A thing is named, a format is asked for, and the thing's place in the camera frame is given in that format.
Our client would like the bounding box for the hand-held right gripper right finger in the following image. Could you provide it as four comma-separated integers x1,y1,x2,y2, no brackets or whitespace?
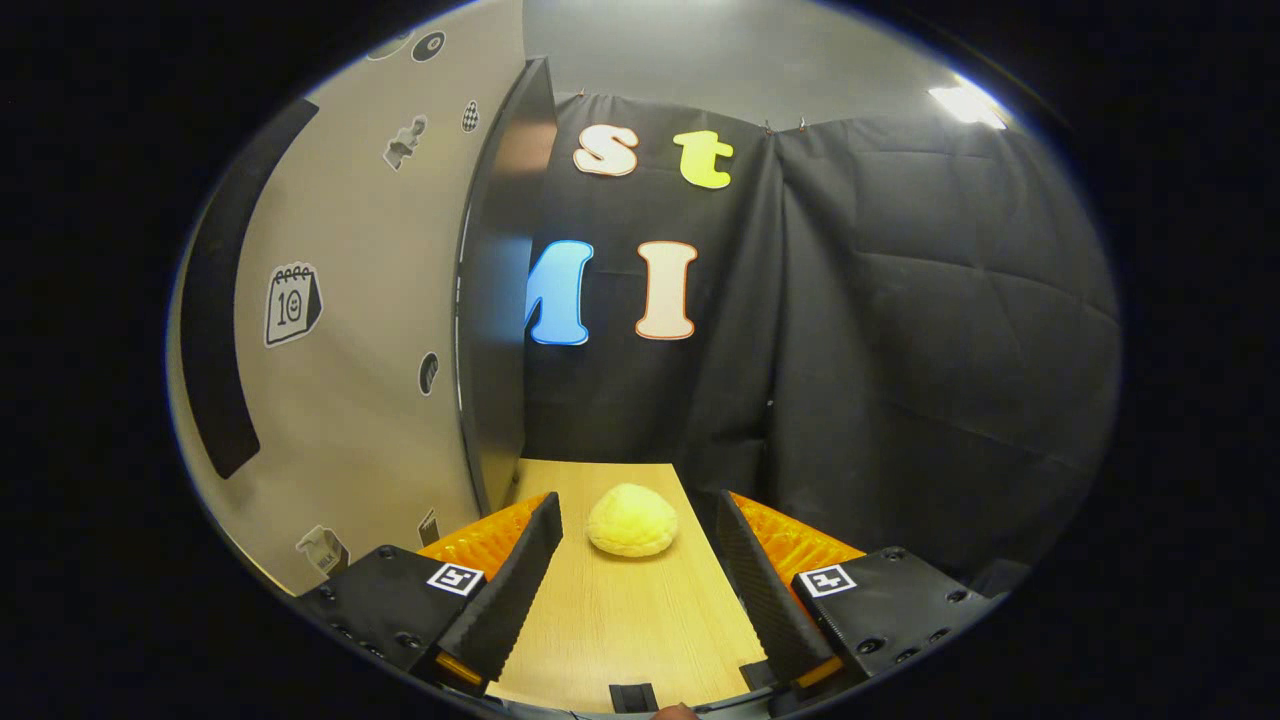
715,490,1006,701

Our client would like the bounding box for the grey cabinet door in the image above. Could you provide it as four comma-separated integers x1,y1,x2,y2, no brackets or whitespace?
168,0,528,598

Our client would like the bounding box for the yellow round bun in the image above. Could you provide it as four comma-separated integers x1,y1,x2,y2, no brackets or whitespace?
586,483,679,558

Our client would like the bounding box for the black backdrop cloth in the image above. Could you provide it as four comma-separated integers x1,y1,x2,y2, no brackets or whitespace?
520,92,1121,601

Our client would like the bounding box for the black door handle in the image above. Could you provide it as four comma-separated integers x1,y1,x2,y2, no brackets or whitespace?
180,97,321,481

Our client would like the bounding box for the narrow ceiling light panel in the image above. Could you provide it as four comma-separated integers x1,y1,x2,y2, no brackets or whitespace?
928,80,1006,131

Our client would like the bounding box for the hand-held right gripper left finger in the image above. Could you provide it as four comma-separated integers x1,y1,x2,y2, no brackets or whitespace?
295,490,564,698

